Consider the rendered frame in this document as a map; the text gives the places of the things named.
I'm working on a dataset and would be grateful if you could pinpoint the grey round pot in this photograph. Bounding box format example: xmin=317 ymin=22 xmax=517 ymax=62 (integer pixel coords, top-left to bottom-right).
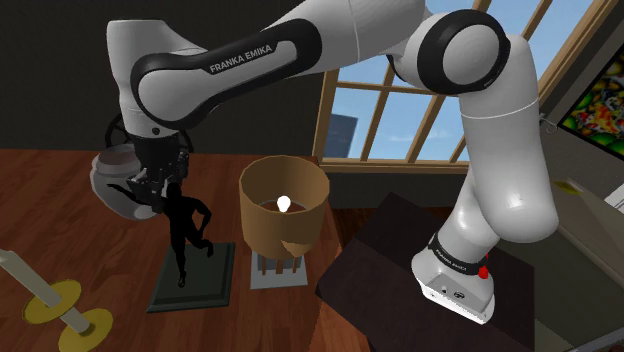
xmin=89 ymin=112 xmax=194 ymax=222

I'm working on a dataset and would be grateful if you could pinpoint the black running figure statue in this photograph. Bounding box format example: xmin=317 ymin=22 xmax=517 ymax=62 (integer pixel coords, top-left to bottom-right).
xmin=107 ymin=181 xmax=237 ymax=314

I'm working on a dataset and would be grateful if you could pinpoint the dark robot stand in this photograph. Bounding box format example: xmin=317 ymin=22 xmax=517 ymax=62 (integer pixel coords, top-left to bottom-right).
xmin=314 ymin=191 xmax=537 ymax=352

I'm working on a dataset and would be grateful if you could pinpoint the brown wooden table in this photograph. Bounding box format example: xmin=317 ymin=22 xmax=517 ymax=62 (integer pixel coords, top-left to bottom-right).
xmin=0 ymin=148 xmax=373 ymax=352

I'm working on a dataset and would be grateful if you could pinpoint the brown shade table lamp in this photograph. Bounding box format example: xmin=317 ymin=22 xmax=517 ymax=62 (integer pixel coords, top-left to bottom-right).
xmin=238 ymin=154 xmax=331 ymax=291

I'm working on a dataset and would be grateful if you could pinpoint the yellow candlestick with white candle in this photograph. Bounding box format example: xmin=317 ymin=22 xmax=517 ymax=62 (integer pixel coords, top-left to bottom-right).
xmin=0 ymin=247 xmax=115 ymax=352

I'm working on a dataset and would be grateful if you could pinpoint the colourful wall picture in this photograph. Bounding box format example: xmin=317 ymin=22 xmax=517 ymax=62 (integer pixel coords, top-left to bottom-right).
xmin=557 ymin=47 xmax=624 ymax=160

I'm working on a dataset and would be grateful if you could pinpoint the wooden frame window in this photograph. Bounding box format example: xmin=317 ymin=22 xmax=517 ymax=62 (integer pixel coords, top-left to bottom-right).
xmin=311 ymin=0 xmax=624 ymax=175

